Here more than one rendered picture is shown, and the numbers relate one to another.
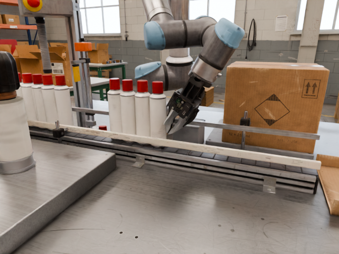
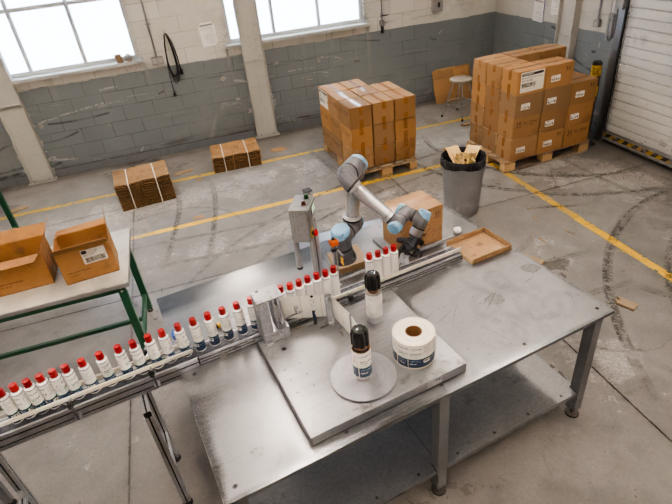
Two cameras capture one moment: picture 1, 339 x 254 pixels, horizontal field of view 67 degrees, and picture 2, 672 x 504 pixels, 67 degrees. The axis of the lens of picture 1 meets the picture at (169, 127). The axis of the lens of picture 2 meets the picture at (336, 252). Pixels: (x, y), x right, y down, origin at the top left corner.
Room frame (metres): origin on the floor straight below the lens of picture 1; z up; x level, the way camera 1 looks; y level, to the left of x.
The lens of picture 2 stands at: (-0.72, 1.95, 2.65)
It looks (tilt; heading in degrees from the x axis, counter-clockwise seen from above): 33 degrees down; 316
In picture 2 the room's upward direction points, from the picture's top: 6 degrees counter-clockwise
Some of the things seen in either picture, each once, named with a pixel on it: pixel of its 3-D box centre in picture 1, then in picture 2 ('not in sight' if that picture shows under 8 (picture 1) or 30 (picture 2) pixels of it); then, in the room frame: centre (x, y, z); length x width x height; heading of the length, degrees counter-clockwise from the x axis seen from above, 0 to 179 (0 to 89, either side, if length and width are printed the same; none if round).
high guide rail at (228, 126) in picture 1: (140, 116); (378, 265); (0.84, 0.10, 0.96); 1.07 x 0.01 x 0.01; 69
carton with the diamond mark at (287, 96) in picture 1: (270, 102); (412, 221); (0.93, -0.37, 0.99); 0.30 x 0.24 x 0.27; 70
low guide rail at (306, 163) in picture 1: (131, 137); (385, 278); (0.77, 0.12, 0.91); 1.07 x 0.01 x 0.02; 69
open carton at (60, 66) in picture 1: (64, 64); (83, 244); (2.63, 1.05, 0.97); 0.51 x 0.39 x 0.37; 156
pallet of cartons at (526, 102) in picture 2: not in sight; (530, 106); (1.73, -3.94, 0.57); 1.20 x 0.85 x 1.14; 63
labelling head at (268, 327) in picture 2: not in sight; (270, 313); (0.98, 0.81, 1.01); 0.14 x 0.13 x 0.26; 69
